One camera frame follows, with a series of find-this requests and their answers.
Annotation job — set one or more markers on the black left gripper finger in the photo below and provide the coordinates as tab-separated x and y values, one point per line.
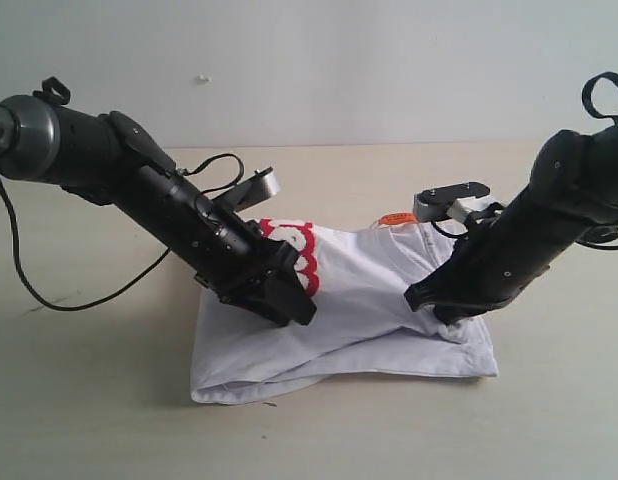
287	301
259	305

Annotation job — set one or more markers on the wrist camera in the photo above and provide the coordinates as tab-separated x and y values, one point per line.
455	202
260	187

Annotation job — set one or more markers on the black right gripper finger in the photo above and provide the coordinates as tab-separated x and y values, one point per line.
451	313
440	289

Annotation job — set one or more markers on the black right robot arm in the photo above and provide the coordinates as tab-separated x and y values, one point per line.
571	198

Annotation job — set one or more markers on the orange clothing tag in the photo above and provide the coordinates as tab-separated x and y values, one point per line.
396	219

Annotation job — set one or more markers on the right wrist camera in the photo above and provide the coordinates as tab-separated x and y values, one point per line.
455	202

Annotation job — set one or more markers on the white t-shirt red lettering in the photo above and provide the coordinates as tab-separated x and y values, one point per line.
362	323

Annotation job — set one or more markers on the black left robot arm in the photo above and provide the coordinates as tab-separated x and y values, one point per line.
110	159

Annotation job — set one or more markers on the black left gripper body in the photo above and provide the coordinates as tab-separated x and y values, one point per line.
240	260

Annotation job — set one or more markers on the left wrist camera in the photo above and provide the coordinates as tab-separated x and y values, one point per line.
260	187

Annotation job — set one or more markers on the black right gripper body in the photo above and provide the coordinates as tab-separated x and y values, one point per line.
493	272

